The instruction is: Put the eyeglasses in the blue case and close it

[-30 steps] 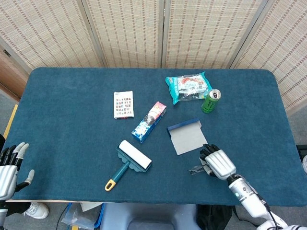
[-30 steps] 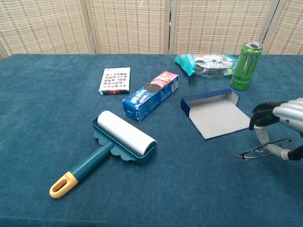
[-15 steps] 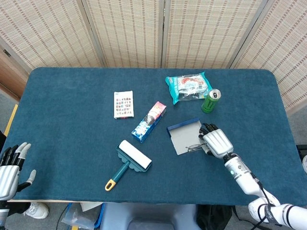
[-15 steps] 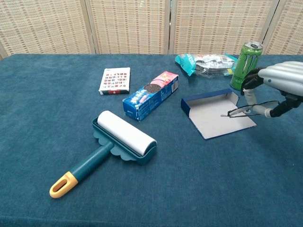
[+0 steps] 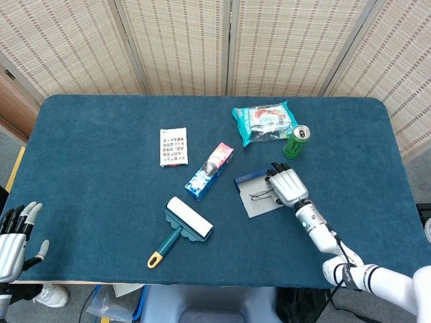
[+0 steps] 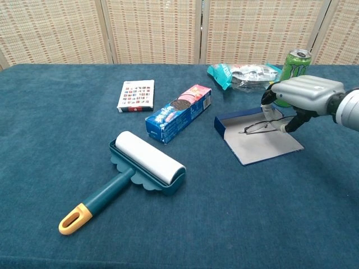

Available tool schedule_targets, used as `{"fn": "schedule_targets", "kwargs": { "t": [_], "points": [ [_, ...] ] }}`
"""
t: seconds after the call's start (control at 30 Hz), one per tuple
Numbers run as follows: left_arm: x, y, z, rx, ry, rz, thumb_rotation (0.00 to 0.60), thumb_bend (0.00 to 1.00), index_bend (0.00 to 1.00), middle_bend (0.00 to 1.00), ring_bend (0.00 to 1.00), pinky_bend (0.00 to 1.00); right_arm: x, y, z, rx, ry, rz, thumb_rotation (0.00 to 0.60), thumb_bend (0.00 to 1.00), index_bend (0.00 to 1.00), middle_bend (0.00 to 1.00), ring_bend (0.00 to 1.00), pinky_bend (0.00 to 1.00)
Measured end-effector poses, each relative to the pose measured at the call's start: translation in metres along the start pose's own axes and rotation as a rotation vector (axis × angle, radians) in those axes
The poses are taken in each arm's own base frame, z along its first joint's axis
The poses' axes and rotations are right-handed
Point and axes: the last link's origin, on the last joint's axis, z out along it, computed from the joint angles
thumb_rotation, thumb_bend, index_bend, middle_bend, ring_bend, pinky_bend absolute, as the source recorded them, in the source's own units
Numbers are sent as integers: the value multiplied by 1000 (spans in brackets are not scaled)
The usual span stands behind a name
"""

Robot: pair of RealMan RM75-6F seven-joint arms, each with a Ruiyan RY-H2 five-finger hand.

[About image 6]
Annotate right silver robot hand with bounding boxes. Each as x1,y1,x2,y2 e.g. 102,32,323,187
260,75,347,134

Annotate thin-framed eyeglasses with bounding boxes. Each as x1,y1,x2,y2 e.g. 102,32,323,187
238,116,295,136

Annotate blue glasses case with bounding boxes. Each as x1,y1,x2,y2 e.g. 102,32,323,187
214,105,305,166

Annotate green energy drink can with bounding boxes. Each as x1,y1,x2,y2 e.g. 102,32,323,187
273,49,312,109

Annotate woven folding screen panel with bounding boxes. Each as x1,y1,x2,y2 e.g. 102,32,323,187
199,0,333,66
308,0,359,66
0,0,113,71
100,0,203,65

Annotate teal snack bag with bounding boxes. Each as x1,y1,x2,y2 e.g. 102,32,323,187
206,63,283,92

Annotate blue cookie box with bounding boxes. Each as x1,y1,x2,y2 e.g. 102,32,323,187
145,85,213,145

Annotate white picture card box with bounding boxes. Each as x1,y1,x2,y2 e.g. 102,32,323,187
116,80,155,113

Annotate teal lint roller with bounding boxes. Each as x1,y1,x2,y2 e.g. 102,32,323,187
58,130,187,235

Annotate blue tablecloth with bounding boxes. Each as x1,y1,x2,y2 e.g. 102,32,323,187
0,63,359,269

